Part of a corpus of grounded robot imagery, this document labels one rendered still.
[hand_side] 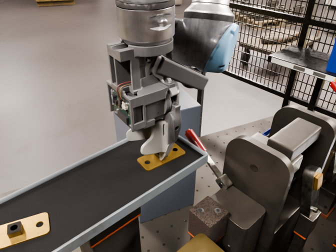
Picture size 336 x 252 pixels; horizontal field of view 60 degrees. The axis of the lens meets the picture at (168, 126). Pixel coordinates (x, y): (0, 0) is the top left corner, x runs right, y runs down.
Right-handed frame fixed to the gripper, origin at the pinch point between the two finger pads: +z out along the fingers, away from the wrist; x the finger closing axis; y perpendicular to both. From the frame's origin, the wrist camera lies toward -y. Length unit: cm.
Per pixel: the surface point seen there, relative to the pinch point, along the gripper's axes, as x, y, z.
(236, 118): -117, -164, 118
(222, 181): 6.3, -9.8, 8.5
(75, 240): 7.6, 18.8, 1.5
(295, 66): -29, -87, 16
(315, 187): 16.8, -25.8, 10.9
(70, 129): -191, -30, 118
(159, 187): 6.1, 4.5, 1.6
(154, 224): -18, -9, 48
